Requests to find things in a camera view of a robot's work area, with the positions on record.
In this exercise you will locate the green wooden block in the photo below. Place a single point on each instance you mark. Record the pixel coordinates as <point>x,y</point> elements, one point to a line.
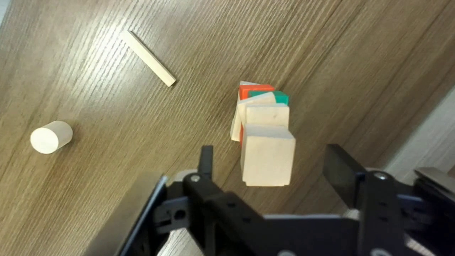
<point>281,99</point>

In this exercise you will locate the small wooden cube block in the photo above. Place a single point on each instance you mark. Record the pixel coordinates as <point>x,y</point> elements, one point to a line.
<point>267,158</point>

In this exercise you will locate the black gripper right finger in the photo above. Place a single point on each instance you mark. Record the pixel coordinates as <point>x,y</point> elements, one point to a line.
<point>392,214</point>

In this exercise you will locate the wooden cylinder block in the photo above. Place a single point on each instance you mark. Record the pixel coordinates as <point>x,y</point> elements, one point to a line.
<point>49,137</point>

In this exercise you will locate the natural wooden rectangular block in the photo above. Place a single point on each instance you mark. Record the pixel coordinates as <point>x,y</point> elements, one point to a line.
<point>236,119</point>

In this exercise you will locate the flat wooden stick block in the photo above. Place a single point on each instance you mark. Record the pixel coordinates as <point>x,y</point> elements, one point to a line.
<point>147,57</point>

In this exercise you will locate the orange wooden arch block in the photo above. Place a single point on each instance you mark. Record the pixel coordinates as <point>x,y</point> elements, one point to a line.
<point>250,89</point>

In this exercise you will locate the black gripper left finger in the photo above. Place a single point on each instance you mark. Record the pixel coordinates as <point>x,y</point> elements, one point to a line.
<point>227,218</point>

